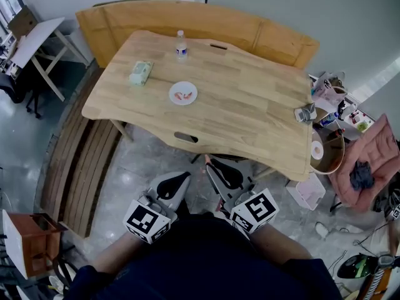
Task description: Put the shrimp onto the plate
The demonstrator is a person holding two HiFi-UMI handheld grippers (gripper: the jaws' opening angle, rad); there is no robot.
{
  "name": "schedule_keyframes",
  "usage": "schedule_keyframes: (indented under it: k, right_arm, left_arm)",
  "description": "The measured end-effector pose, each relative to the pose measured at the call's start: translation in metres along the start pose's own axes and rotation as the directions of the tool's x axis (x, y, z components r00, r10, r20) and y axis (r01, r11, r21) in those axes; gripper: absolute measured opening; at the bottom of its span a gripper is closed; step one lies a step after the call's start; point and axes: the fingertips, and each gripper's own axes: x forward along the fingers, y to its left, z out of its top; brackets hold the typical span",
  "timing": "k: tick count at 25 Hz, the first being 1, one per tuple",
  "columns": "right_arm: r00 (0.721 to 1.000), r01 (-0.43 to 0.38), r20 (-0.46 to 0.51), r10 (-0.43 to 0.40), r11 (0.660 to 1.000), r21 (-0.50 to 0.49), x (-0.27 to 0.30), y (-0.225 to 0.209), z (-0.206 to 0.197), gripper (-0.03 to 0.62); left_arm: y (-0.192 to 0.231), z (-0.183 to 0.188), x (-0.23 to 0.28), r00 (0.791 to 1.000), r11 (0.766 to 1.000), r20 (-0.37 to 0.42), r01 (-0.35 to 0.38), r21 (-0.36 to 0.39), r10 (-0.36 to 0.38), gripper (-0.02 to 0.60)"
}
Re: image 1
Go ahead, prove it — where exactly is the dark soda bottle red cap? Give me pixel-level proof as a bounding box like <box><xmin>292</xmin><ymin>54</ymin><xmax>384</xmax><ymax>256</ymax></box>
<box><xmin>324</xmin><ymin>127</ymin><xmax>346</xmax><ymax>142</ymax></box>

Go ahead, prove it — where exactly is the person's right forearm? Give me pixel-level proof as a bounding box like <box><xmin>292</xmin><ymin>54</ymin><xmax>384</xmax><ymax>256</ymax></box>
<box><xmin>249</xmin><ymin>222</ymin><xmax>313</xmax><ymax>266</ymax></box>

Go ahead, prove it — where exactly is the clear plastic water bottle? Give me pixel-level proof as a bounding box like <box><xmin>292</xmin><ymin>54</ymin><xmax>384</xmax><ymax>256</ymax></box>
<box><xmin>174</xmin><ymin>29</ymin><xmax>189</xmax><ymax>61</ymax></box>

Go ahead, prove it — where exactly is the white trestle desk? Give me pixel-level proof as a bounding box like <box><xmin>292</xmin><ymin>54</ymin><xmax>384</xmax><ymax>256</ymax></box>
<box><xmin>11</xmin><ymin>16</ymin><xmax>91</xmax><ymax>103</ymax></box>

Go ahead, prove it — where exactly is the white plastic basket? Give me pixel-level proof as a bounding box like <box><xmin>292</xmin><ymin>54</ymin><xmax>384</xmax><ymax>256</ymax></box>
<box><xmin>285</xmin><ymin>172</ymin><xmax>327</xmax><ymax>212</ymax></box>

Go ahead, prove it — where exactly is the person's dark blue shirt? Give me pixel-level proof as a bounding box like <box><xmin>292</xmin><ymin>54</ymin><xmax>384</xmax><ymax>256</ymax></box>
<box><xmin>64</xmin><ymin>212</ymin><xmax>344</xmax><ymax>300</ymax></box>

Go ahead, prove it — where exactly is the brown and white small cabinet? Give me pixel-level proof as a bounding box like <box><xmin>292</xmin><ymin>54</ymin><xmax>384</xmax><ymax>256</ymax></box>
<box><xmin>2</xmin><ymin>209</ymin><xmax>69</xmax><ymax>280</ymax></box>

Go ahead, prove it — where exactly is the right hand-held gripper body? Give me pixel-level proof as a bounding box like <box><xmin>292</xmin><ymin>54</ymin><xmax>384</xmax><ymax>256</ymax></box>
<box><xmin>205</xmin><ymin>158</ymin><xmax>280</xmax><ymax>234</ymax></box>

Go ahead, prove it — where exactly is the white paper bag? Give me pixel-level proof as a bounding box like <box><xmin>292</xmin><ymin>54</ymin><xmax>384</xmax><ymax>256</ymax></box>
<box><xmin>311</xmin><ymin>71</ymin><xmax>348</xmax><ymax>113</ymax></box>

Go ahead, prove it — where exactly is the white round plate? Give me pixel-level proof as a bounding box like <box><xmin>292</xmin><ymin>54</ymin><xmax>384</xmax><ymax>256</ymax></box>
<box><xmin>168</xmin><ymin>81</ymin><xmax>199</xmax><ymax>106</ymax></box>

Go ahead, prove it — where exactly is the spare hand-held gripper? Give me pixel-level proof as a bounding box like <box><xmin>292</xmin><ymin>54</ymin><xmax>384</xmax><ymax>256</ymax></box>
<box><xmin>372</xmin><ymin>188</ymin><xmax>400</xmax><ymax>222</ymax></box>

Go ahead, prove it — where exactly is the white shoe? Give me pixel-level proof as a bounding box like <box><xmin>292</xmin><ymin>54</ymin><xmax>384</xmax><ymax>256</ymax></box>
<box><xmin>314</xmin><ymin>221</ymin><xmax>329</xmax><ymax>239</ymax></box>

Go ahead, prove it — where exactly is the dark grey crumpled cloth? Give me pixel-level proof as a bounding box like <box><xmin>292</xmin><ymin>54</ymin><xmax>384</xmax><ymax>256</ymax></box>
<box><xmin>349</xmin><ymin>161</ymin><xmax>376</xmax><ymax>191</ymax></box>

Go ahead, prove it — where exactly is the black office chair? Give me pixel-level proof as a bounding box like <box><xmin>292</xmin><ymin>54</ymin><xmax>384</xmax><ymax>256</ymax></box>
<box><xmin>0</xmin><ymin>72</ymin><xmax>44</xmax><ymax>120</ymax></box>

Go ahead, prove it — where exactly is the pink quilted cushion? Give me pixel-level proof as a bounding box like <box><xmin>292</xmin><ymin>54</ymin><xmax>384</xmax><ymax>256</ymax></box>
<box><xmin>329</xmin><ymin>113</ymin><xmax>400</xmax><ymax>214</ymax></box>

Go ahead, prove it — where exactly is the brown cardboard box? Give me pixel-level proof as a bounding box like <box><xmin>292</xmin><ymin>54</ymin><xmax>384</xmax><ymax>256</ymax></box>
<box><xmin>6</xmin><ymin>6</ymin><xmax>39</xmax><ymax>41</ymax></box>

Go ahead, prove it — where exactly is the white side shelf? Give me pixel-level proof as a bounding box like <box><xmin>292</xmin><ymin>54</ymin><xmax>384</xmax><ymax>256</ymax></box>
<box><xmin>338</xmin><ymin>91</ymin><xmax>376</xmax><ymax>141</ymax></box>

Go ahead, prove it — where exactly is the small grey clamp device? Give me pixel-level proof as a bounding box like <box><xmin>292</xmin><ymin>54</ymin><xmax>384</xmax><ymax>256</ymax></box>
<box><xmin>294</xmin><ymin>102</ymin><xmax>318</xmax><ymax>124</ymax></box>

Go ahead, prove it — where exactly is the blue label bottle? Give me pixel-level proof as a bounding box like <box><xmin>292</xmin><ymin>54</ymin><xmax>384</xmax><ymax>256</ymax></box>
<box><xmin>319</xmin><ymin>112</ymin><xmax>340</xmax><ymax>128</ymax></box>

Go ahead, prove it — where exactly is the black and green helmet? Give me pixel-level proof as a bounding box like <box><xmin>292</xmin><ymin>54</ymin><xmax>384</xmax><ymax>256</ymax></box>
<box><xmin>336</xmin><ymin>254</ymin><xmax>381</xmax><ymax>281</ymax></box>

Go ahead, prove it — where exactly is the person's left forearm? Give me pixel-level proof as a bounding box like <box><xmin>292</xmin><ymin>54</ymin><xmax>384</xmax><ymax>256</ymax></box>
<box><xmin>92</xmin><ymin>229</ymin><xmax>149</xmax><ymax>274</ymax></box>

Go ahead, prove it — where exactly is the striped orange scooter stem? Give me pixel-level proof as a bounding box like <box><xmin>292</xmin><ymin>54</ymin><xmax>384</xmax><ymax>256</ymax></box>
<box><xmin>357</xmin><ymin>254</ymin><xmax>400</xmax><ymax>300</ymax></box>

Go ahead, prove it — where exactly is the wooden table leg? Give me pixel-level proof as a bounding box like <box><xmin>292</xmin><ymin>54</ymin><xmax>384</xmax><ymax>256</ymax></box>
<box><xmin>110</xmin><ymin>119</ymin><xmax>134</xmax><ymax>143</ymax></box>

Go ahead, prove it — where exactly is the white tape roll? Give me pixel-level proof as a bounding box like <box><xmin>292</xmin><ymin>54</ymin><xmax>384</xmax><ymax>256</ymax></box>
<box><xmin>311</xmin><ymin>140</ymin><xmax>325</xmax><ymax>160</ymax></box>

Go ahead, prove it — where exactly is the black floor cable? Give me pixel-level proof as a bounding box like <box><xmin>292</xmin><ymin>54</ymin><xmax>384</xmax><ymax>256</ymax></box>
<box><xmin>352</xmin><ymin>221</ymin><xmax>392</xmax><ymax>250</ymax></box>

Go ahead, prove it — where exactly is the green wet wipes pack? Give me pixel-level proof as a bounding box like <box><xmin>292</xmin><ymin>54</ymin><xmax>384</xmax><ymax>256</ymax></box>
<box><xmin>128</xmin><ymin>60</ymin><xmax>155</xmax><ymax>87</ymax></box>

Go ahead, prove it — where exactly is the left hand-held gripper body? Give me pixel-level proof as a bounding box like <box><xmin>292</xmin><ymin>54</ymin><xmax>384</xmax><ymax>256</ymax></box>
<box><xmin>122</xmin><ymin>171</ymin><xmax>192</xmax><ymax>245</ymax></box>

